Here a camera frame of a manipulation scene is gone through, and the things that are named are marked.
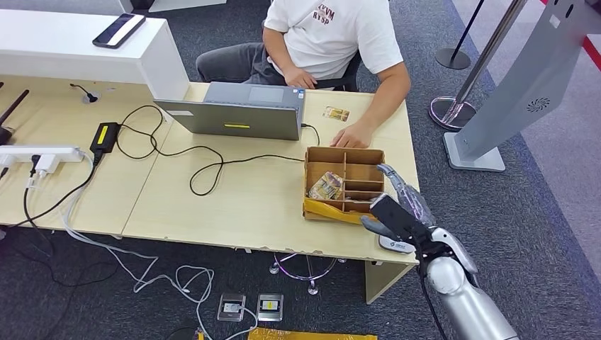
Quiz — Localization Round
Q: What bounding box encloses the person's right hand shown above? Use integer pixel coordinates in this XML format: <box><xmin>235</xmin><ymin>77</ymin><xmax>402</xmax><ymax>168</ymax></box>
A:
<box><xmin>283</xmin><ymin>67</ymin><xmax>318</xmax><ymax>90</ymax></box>

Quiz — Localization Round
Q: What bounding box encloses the steel floor socket yellow label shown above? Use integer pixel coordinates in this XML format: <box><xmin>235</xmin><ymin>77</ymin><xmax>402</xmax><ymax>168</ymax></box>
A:
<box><xmin>257</xmin><ymin>293</ymin><xmax>286</xmax><ymax>323</ymax></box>

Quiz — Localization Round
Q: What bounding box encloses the short black plug cable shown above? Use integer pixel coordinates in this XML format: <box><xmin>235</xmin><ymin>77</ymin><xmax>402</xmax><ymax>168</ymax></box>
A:
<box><xmin>69</xmin><ymin>83</ymin><xmax>99</xmax><ymax>103</ymax></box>

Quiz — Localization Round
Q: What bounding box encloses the white charger plug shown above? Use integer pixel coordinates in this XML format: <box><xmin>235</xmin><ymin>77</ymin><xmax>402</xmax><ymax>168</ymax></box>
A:
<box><xmin>35</xmin><ymin>154</ymin><xmax>62</xmax><ymax>177</ymax></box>

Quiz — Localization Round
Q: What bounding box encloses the person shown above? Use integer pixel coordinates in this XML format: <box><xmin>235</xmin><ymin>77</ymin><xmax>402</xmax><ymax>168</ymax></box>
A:
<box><xmin>196</xmin><ymin>0</ymin><xmax>412</xmax><ymax>149</ymax></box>

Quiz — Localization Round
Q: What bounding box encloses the black smartphone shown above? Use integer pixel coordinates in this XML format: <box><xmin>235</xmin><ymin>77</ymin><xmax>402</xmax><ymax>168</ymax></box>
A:
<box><xmin>91</xmin><ymin>13</ymin><xmax>147</xmax><ymax>50</ymax></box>

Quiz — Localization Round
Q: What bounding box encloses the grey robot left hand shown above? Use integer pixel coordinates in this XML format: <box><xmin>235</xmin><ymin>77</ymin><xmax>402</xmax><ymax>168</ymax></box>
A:
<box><xmin>164</xmin><ymin>326</ymin><xmax>199</xmax><ymax>340</ymax></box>

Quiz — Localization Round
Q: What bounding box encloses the cardboard divider box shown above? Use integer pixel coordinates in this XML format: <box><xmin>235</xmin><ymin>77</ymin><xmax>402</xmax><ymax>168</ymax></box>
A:
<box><xmin>303</xmin><ymin>146</ymin><xmax>387</xmax><ymax>225</ymax></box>

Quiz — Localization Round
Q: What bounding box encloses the white furniture panel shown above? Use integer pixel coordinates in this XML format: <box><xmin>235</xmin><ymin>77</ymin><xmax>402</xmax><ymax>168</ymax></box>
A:
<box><xmin>149</xmin><ymin>0</ymin><xmax>229</xmax><ymax>13</ymax></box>

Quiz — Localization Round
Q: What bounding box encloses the black power adapter yellow label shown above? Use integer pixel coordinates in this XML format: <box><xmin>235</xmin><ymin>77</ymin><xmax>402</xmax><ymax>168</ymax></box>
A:
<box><xmin>89</xmin><ymin>122</ymin><xmax>122</xmax><ymax>156</ymax></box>

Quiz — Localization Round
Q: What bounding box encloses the black adapter mains cable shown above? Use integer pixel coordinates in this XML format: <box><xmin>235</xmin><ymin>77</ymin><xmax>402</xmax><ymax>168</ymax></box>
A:
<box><xmin>6</xmin><ymin>149</ymin><xmax>102</xmax><ymax>231</ymax></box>

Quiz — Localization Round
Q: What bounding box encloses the thin black cable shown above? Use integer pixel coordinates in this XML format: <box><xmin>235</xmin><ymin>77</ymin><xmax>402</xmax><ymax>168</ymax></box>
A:
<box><xmin>9</xmin><ymin>154</ymin><xmax>122</xmax><ymax>340</ymax></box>

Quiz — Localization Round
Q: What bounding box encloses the light wood desk side panel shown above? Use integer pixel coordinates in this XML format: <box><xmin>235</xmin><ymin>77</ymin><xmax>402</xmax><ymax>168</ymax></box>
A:
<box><xmin>365</xmin><ymin>261</ymin><xmax>417</xmax><ymax>306</ymax></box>

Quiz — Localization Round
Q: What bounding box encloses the white cable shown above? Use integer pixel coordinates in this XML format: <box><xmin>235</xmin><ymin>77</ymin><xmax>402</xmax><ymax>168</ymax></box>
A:
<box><xmin>26</xmin><ymin>149</ymin><xmax>260</xmax><ymax>340</ymax></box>

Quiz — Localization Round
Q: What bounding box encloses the black office chair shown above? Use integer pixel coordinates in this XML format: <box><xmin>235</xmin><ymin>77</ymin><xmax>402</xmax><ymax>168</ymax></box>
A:
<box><xmin>319</xmin><ymin>49</ymin><xmax>365</xmax><ymax>92</ymax></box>

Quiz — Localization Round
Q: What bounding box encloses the black laptop power cable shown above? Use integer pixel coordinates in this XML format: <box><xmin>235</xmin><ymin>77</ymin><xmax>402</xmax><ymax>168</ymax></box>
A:
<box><xmin>116</xmin><ymin>103</ymin><xmax>322</xmax><ymax>197</ymax></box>

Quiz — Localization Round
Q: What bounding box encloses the black router with antenna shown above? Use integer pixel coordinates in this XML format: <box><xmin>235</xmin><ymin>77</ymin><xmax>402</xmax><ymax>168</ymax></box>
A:
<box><xmin>0</xmin><ymin>81</ymin><xmax>30</xmax><ymax>147</ymax></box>

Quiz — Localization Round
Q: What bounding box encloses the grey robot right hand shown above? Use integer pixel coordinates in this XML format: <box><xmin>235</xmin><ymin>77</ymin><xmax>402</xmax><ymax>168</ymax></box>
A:
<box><xmin>360</xmin><ymin>163</ymin><xmax>437</xmax><ymax>242</ymax></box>

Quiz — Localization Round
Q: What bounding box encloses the person's left hand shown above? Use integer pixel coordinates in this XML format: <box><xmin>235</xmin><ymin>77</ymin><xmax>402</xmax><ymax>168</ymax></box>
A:
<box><xmin>330</xmin><ymin>120</ymin><xmax>374</xmax><ymax>149</ymax></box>

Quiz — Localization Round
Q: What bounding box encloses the crumpled yellow tape strip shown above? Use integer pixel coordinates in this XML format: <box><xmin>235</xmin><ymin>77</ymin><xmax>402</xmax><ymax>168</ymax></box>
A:
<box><xmin>303</xmin><ymin>197</ymin><xmax>376</xmax><ymax>225</ymax></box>

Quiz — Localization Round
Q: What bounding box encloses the colourful ID card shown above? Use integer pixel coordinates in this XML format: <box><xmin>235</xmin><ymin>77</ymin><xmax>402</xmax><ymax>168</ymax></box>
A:
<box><xmin>322</xmin><ymin>106</ymin><xmax>352</xmax><ymax>123</ymax></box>

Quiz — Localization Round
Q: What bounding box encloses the colourful room key card stack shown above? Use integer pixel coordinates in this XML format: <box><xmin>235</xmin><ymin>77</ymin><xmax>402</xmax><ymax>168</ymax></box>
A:
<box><xmin>308</xmin><ymin>171</ymin><xmax>344</xmax><ymax>201</ymax></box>

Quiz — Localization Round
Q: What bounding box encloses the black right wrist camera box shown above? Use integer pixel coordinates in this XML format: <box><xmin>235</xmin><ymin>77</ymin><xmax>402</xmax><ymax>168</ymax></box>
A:
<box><xmin>369</xmin><ymin>193</ymin><xmax>433</xmax><ymax>252</ymax></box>

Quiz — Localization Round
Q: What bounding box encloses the grey kiosk stand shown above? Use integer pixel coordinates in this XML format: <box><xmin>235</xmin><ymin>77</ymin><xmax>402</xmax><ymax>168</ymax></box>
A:
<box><xmin>443</xmin><ymin>0</ymin><xmax>601</xmax><ymax>173</ymax></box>

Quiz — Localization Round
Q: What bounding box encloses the black stanchion post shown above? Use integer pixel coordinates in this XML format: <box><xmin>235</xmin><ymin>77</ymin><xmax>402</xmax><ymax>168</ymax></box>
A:
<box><xmin>434</xmin><ymin>0</ymin><xmax>487</xmax><ymax>70</ymax></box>

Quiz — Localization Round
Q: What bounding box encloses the grey laptop with yellow sticker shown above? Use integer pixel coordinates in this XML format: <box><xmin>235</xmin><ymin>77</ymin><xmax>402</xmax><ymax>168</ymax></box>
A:
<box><xmin>154</xmin><ymin>81</ymin><xmax>307</xmax><ymax>142</ymax></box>

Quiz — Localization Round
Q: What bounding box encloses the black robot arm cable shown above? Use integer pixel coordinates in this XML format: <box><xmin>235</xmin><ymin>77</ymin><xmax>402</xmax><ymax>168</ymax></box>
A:
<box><xmin>412</xmin><ymin>244</ymin><xmax>449</xmax><ymax>340</ymax></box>

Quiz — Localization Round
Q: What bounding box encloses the white power strip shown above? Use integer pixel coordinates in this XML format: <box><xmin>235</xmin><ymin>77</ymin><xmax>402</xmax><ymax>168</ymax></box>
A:
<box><xmin>0</xmin><ymin>145</ymin><xmax>86</xmax><ymax>165</ymax></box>

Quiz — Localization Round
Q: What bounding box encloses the chrome stool base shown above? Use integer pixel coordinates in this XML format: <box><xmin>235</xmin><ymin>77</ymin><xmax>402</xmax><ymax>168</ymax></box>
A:
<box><xmin>269</xmin><ymin>253</ymin><xmax>349</xmax><ymax>297</ymax></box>

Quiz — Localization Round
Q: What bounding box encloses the red barrier belt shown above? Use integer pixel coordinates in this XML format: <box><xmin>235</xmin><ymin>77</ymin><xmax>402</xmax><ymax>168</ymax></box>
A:
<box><xmin>539</xmin><ymin>0</ymin><xmax>601</xmax><ymax>72</ymax></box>

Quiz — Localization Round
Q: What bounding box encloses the chrome stanchion post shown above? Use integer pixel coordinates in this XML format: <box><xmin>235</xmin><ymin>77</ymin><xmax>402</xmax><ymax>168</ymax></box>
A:
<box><xmin>428</xmin><ymin>0</ymin><xmax>529</xmax><ymax>132</ymax></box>

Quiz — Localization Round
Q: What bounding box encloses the steel floor socket white plug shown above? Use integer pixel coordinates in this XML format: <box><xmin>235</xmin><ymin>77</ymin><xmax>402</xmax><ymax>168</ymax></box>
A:
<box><xmin>216</xmin><ymin>293</ymin><xmax>247</xmax><ymax>323</ymax></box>

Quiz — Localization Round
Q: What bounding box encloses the white raised counter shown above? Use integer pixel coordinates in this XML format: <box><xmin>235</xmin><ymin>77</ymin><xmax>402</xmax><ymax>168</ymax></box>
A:
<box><xmin>0</xmin><ymin>8</ymin><xmax>191</xmax><ymax>102</ymax></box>

